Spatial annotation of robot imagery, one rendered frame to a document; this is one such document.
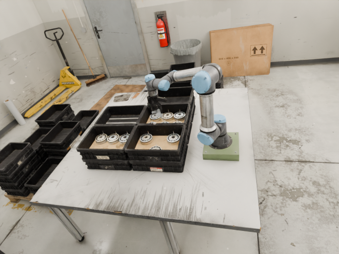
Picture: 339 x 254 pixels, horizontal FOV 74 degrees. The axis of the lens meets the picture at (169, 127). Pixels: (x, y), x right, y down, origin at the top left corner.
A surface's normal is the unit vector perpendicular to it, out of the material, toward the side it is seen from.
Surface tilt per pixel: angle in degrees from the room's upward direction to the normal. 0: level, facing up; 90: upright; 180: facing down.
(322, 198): 0
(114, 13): 90
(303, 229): 0
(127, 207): 0
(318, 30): 90
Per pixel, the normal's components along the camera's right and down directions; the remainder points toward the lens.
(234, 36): -0.23, 0.50
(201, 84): -0.63, 0.44
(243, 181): -0.17, -0.79
